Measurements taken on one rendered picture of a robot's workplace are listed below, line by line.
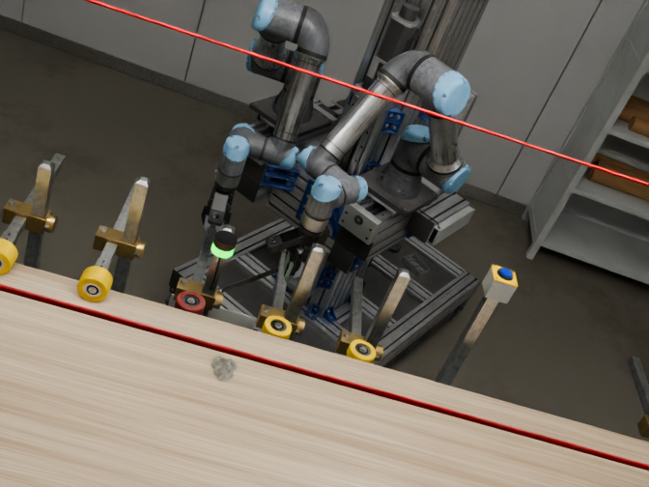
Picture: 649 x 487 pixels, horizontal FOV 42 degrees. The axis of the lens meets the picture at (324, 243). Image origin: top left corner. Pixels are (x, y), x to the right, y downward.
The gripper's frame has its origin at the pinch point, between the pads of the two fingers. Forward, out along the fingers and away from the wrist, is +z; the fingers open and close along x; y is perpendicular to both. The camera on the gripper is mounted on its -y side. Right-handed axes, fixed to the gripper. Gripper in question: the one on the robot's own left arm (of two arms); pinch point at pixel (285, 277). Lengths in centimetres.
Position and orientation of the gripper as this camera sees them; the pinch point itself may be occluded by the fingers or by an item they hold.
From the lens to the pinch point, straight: 248.0
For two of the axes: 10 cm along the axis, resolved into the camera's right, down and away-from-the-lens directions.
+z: -3.1, 7.6, 5.7
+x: -2.7, -6.5, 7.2
